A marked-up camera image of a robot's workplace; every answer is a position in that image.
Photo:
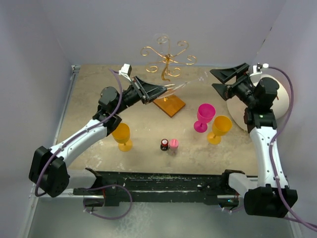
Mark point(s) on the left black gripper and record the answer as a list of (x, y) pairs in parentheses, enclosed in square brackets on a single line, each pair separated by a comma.
[(147, 91)]

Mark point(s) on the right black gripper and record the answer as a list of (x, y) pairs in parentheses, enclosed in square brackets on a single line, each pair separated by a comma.
[(225, 75)]

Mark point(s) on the clear wine glass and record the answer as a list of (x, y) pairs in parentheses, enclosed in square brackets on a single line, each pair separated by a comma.
[(162, 40), (172, 88)]

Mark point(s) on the pink wine glass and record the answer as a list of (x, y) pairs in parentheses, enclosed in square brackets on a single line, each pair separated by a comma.
[(205, 114)]

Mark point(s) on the yellow wine glass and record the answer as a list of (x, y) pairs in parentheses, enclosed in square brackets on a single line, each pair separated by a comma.
[(122, 136), (220, 126)]

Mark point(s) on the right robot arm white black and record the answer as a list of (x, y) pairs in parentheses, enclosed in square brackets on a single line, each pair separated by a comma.
[(270, 195)]

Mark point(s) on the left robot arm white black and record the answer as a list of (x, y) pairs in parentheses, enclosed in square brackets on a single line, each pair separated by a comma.
[(49, 169)]

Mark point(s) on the white cylindrical container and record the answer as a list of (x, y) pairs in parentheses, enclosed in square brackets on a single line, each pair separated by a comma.
[(280, 105)]

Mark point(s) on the dark red capped bottle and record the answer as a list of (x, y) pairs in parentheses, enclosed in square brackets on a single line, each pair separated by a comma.
[(164, 145)]

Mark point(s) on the pink capped shaker bottle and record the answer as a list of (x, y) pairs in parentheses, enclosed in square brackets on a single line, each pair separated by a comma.
[(173, 147)]

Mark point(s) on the gold wire wine glass rack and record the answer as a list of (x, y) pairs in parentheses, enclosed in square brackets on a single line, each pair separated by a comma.
[(169, 67)]

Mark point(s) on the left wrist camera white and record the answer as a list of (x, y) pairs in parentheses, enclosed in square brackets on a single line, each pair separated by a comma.
[(125, 71)]

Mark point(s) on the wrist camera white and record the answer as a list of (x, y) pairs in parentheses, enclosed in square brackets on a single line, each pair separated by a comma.
[(125, 71), (257, 69)]

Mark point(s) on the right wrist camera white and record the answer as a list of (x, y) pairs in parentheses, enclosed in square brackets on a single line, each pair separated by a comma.
[(257, 69)]

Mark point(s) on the black base frame bar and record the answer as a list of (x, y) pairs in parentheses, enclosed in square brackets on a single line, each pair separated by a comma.
[(112, 188)]

